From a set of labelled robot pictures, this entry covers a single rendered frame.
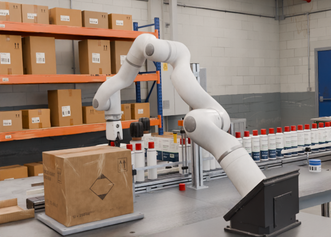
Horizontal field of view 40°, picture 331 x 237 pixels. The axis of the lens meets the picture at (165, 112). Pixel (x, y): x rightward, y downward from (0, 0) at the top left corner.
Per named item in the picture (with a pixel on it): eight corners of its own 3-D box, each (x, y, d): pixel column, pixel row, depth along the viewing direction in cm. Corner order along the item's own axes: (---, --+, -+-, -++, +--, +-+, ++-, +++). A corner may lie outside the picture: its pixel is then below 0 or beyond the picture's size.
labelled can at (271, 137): (272, 158, 302) (271, 127, 301) (278, 158, 297) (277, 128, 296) (266, 159, 299) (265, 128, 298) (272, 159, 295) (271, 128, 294)
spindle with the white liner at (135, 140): (140, 168, 279) (138, 120, 278) (148, 170, 272) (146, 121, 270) (128, 170, 274) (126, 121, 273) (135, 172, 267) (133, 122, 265)
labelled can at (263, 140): (264, 159, 298) (263, 128, 297) (270, 160, 293) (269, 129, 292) (258, 160, 295) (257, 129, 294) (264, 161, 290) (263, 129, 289)
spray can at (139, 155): (141, 180, 244) (140, 142, 243) (146, 181, 240) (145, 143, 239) (133, 181, 242) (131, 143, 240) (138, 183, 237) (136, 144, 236)
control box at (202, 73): (205, 102, 259) (204, 69, 258) (207, 103, 242) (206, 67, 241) (187, 102, 260) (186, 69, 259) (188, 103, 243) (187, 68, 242)
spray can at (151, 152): (153, 178, 249) (152, 141, 248) (159, 179, 245) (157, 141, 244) (146, 179, 246) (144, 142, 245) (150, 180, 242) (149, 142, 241)
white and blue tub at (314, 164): (306, 170, 280) (306, 159, 279) (316, 169, 282) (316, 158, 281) (313, 172, 273) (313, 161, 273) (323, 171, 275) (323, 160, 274)
